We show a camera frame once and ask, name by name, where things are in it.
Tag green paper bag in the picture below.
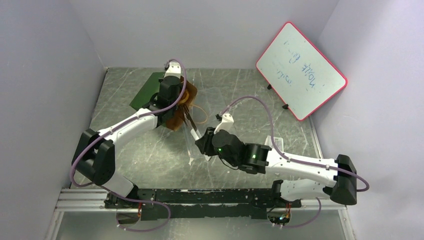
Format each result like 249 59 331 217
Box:
129 72 209 133

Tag long metal tweezers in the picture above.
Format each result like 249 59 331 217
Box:
180 104 212 162

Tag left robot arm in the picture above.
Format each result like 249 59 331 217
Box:
69 73 187 208

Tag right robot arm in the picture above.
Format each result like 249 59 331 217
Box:
194 127 358 207

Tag white printed card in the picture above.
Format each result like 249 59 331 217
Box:
264 135 284 152

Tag red framed whiteboard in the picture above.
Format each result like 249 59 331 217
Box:
255 21 348 121

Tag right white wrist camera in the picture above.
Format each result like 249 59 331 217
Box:
214 112 235 134

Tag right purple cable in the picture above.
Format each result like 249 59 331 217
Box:
215 96 371 230

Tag purple cable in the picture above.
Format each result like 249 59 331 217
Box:
215 96 371 230
68 58 188 233

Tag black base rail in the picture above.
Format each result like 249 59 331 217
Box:
104 188 302 221

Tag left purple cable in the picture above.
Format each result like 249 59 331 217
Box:
68 58 188 233

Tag aluminium frame rail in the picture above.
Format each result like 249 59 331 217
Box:
45 188 356 240

